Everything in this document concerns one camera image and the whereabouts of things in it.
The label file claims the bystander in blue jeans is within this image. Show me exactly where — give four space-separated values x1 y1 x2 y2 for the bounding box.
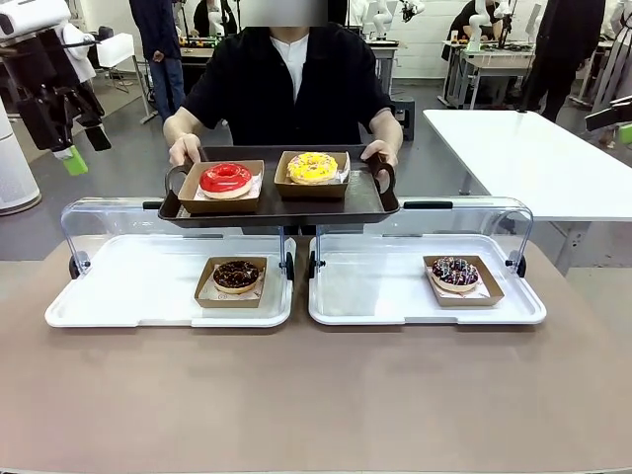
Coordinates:
128 0 188 125

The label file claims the brown cardboard donut box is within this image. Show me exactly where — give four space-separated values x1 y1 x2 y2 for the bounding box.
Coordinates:
194 255 269 310
274 149 352 199
176 158 266 214

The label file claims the grey desk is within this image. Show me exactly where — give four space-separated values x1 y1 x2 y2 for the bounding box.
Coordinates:
442 39 538 111

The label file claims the bystander in black clothes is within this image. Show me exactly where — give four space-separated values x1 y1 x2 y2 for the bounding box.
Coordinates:
520 0 607 123

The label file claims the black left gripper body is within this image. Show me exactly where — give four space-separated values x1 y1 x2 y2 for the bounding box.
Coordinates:
0 30 84 108

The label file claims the bystander in grey robe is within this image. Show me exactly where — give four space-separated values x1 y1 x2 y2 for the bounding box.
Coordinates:
590 0 632 148

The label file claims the white cylindrical air purifier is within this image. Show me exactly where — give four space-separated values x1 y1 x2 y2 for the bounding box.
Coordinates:
0 93 43 216

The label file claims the white table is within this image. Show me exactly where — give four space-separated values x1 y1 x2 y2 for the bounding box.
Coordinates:
423 108 632 277

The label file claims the chocolate donut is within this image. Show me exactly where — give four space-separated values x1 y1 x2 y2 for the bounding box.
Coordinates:
212 260 262 296

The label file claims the person's left hand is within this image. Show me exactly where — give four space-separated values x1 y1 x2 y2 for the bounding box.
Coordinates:
359 140 401 173

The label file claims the white display tray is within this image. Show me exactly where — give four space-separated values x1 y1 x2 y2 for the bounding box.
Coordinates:
43 234 297 330
308 234 548 327

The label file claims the red glazed donut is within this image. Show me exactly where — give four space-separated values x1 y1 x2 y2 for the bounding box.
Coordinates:
198 163 255 200

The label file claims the yellow sprinkled donut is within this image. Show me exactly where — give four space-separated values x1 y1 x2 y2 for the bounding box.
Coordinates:
286 151 340 186

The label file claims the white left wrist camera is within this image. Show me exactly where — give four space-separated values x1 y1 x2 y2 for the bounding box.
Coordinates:
94 31 138 71

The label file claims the purple sprinkled donut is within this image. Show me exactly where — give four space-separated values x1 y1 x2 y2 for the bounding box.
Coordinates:
432 255 480 292

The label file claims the grey plastic stool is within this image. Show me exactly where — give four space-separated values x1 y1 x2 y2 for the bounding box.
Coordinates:
392 96 418 141

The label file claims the dark brown serving tray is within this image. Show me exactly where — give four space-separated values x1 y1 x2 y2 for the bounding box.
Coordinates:
157 144 401 229

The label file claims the grey workbench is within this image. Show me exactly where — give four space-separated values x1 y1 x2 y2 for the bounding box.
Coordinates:
131 44 218 124

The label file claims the person in black shirt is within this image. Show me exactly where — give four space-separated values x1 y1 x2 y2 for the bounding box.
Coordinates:
181 22 397 236

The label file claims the person's left forearm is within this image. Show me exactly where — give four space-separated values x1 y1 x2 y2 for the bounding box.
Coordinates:
369 111 406 148

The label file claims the clear plastic tray lid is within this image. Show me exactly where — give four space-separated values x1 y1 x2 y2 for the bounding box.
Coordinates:
309 196 536 278
59 196 296 282

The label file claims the person's right hand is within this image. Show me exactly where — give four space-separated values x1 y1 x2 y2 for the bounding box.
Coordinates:
168 133 203 170

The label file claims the person's right forearm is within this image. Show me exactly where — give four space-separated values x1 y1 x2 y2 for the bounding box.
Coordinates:
162 106 204 145

